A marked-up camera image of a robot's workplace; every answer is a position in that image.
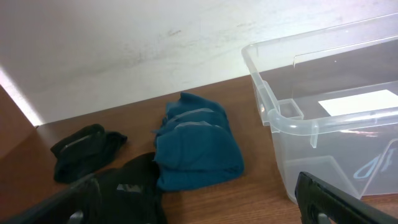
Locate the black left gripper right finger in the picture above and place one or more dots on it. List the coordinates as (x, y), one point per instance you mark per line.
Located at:
(320, 202)

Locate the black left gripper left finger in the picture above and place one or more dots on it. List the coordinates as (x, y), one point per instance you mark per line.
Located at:
(78, 203)

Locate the large black folded garment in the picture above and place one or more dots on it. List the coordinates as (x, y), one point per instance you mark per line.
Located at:
(128, 194)

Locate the small black folded garment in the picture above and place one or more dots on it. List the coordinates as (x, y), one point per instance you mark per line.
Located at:
(84, 152)

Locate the clear plastic storage bin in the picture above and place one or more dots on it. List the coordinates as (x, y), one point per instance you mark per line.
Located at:
(357, 153)

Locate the white label in bin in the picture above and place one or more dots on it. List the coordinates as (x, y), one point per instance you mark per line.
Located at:
(376, 100)

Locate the teal blue folded garment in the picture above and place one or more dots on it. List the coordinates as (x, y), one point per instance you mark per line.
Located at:
(194, 146)

